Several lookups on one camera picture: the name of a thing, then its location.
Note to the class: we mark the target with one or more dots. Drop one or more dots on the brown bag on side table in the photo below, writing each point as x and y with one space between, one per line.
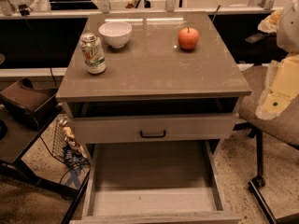
28 105

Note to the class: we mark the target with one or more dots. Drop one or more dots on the red apple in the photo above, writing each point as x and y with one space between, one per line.
188 38

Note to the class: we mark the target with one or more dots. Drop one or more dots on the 7up soda can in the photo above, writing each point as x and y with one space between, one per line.
93 55

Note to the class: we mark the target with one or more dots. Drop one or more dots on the closed grey drawer black handle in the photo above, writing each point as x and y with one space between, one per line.
152 128

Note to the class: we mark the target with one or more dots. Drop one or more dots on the open grey bottom drawer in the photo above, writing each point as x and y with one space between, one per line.
154 183

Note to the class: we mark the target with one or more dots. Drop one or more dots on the grey drawer cabinet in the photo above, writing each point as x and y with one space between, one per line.
153 76

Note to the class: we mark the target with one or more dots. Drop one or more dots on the black side table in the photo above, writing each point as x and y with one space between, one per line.
14 145

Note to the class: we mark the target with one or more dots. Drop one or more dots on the brown fabric office chair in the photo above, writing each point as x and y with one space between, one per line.
284 128

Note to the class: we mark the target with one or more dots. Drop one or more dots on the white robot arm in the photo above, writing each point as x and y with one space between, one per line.
287 24

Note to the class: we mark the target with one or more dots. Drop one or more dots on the wire mesh basket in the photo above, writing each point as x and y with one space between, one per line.
65 148

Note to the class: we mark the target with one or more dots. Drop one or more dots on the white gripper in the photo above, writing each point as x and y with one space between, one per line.
290 32

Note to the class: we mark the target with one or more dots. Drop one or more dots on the white ceramic bowl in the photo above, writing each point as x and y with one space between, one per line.
116 33

